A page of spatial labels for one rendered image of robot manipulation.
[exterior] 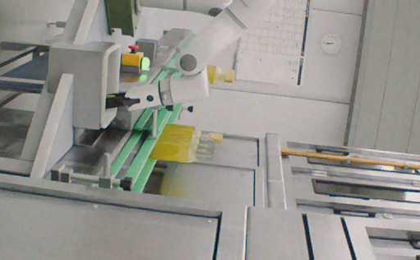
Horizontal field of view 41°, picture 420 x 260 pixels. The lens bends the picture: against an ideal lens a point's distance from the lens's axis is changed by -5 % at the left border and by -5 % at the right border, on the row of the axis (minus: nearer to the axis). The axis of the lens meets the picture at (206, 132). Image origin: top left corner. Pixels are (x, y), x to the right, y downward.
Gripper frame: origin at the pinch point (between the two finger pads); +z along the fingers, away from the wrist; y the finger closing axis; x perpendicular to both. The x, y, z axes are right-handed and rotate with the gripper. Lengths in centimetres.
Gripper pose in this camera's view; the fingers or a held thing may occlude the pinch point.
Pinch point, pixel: (111, 100)
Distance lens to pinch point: 172.9
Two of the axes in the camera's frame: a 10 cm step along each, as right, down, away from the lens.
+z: -9.8, 1.4, 1.3
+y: 0.8, -3.1, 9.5
